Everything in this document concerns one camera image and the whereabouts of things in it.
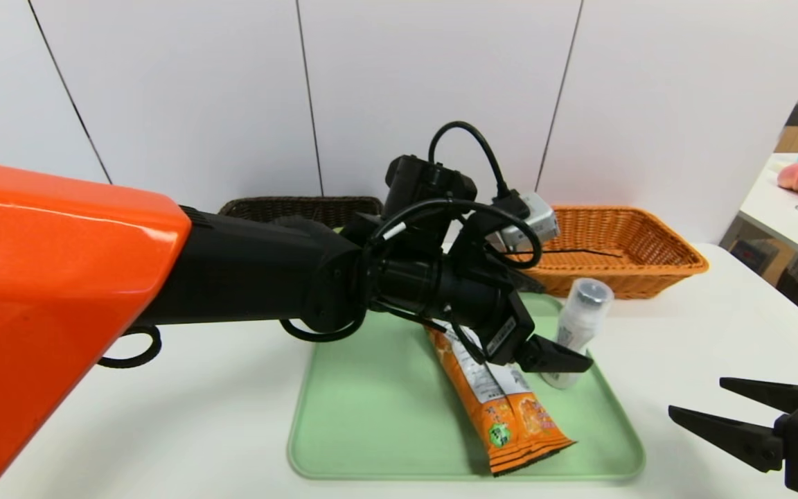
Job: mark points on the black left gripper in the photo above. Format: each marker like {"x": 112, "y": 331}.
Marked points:
{"x": 507, "y": 331}

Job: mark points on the white bottle with grey cap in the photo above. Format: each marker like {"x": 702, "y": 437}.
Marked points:
{"x": 582, "y": 312}

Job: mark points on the orange snack bag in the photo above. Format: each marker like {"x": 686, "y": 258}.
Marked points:
{"x": 510, "y": 423}

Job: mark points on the black and orange left arm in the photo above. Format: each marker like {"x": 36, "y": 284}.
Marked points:
{"x": 59, "y": 277}

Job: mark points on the orange wicker basket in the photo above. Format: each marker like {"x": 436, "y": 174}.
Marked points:
{"x": 648, "y": 263}

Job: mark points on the dark brown wicker basket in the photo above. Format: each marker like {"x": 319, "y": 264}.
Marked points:
{"x": 288, "y": 208}

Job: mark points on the light green plastic tray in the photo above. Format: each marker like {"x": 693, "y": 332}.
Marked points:
{"x": 371, "y": 416}

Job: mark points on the white side table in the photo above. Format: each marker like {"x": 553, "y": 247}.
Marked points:
{"x": 769, "y": 215}

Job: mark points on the small pink peach plush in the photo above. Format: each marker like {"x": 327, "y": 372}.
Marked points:
{"x": 791, "y": 177}

